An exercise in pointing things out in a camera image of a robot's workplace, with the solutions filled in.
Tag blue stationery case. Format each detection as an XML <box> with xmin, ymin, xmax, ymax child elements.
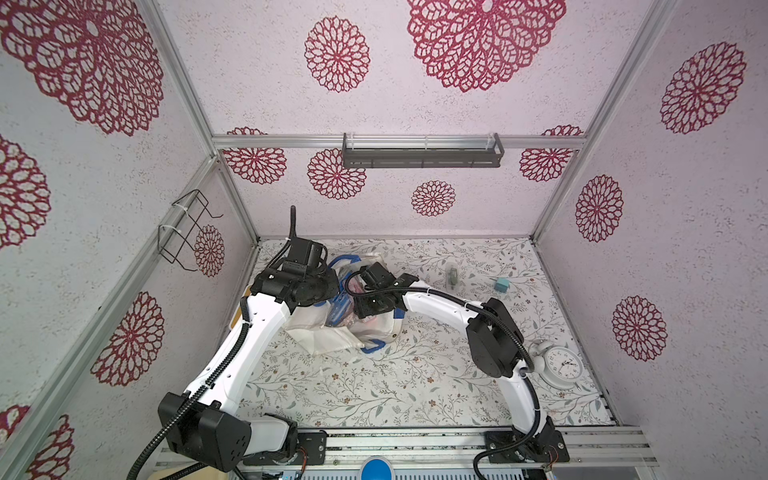
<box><xmin>325</xmin><ymin>293</ymin><xmax>353</xmax><ymax>327</ymax></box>

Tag white canvas bag blue handles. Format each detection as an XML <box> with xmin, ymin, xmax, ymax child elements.
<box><xmin>283</xmin><ymin>253</ymin><xmax>405</xmax><ymax>355</ymax></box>

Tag clear green compass set case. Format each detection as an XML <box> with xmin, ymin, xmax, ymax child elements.
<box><xmin>446</xmin><ymin>266</ymin><xmax>459</xmax><ymax>288</ymax></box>

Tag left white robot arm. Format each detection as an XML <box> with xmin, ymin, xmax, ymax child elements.
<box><xmin>127</xmin><ymin>234</ymin><xmax>339</xmax><ymax>479</ymax></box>

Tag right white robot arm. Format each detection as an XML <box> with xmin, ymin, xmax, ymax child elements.
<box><xmin>341</xmin><ymin>263</ymin><xmax>546</xmax><ymax>446</ymax></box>

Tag small teal cube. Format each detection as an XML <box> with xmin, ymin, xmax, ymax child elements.
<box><xmin>494</xmin><ymin>278</ymin><xmax>511</xmax><ymax>293</ymax></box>

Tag blue round button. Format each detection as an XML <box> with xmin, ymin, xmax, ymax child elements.
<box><xmin>358</xmin><ymin>457</ymin><xmax>395</xmax><ymax>480</ymax></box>

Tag white alarm clock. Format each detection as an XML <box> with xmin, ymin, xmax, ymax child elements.
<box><xmin>528</xmin><ymin>341</ymin><xmax>585</xmax><ymax>390</ymax></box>

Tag black wire wall rack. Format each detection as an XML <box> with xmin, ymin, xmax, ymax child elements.
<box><xmin>156</xmin><ymin>189</ymin><xmax>226</xmax><ymax>278</ymax></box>

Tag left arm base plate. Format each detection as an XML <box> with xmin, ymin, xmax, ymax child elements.
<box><xmin>242</xmin><ymin>430</ymin><xmax>328</xmax><ymax>467</ymax></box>

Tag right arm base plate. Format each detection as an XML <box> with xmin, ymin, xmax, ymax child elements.
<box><xmin>484</xmin><ymin>429</ymin><xmax>571</xmax><ymax>464</ymax></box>

